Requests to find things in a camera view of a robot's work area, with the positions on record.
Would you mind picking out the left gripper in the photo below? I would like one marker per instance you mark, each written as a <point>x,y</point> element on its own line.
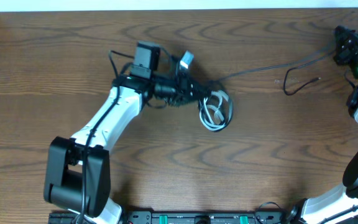
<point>186,88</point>

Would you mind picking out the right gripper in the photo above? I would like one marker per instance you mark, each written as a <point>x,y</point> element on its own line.
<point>346,52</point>

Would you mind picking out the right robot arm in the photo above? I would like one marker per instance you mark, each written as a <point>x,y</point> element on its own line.
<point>340,204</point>

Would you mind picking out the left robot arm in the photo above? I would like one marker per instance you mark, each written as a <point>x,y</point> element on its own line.
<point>78,168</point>

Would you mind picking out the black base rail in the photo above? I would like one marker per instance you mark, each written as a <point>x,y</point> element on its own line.
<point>144,217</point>

